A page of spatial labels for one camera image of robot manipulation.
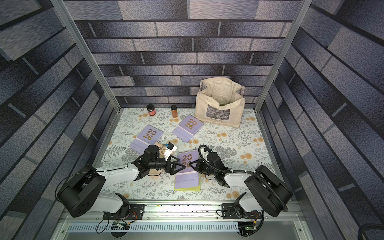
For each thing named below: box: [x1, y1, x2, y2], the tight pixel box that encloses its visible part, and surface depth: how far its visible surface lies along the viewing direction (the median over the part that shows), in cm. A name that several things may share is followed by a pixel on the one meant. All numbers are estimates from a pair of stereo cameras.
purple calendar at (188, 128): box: [171, 114, 205, 143], surface depth 109 cm
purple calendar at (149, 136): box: [128, 124, 164, 154], surface depth 103 cm
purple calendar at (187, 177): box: [175, 150, 200, 189], surface depth 85 cm
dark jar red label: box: [146, 104, 156, 116], surface depth 114 cm
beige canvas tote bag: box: [195, 77, 245, 128], surface depth 103 cm
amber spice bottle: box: [171, 104, 178, 118], surface depth 112 cm
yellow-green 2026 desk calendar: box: [173, 182, 201, 192], surface depth 83 cm
